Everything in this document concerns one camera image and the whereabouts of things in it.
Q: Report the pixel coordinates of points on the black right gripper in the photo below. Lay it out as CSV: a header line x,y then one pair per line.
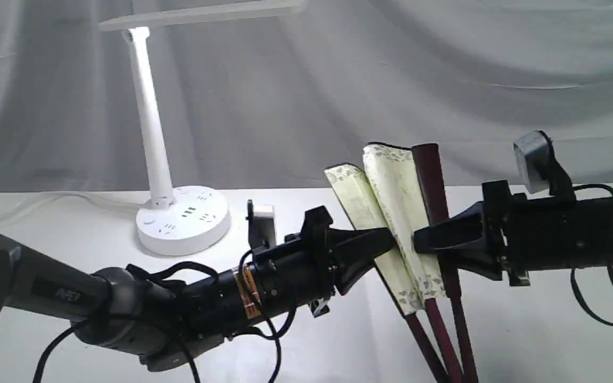
x,y
465,233

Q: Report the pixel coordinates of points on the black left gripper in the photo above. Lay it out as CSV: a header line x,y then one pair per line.
x,y
300,270

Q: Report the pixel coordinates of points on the maroon and cream folding fan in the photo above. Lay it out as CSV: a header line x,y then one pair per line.
x,y
402,188

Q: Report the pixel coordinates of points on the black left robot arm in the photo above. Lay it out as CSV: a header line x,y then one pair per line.
x,y
168,318

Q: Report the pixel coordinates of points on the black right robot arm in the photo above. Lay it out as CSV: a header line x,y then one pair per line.
x,y
509,235

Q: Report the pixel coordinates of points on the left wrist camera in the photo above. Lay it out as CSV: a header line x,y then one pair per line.
x,y
261,226

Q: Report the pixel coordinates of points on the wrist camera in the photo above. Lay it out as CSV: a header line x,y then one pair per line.
x,y
261,226
539,168

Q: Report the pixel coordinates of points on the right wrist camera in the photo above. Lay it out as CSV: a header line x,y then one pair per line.
x,y
539,168

